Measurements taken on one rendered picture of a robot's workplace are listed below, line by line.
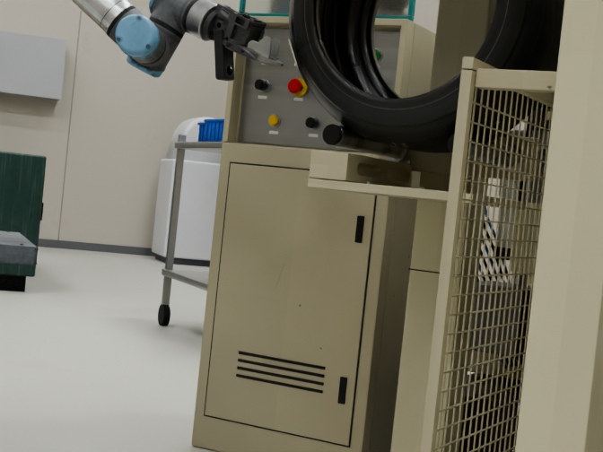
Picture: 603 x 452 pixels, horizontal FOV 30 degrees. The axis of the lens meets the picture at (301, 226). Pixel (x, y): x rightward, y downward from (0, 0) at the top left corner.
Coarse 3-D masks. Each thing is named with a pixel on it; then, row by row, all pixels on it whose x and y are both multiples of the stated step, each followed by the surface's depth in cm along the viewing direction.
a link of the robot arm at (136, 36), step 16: (80, 0) 252; (96, 0) 250; (112, 0) 251; (96, 16) 251; (112, 16) 250; (128, 16) 248; (144, 16) 250; (112, 32) 251; (128, 32) 248; (144, 32) 248; (160, 32) 255; (128, 48) 248; (144, 48) 249; (160, 48) 255
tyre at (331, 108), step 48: (336, 0) 259; (528, 0) 215; (336, 48) 260; (480, 48) 218; (528, 48) 217; (336, 96) 233; (384, 96) 258; (432, 96) 223; (480, 96) 220; (432, 144) 231
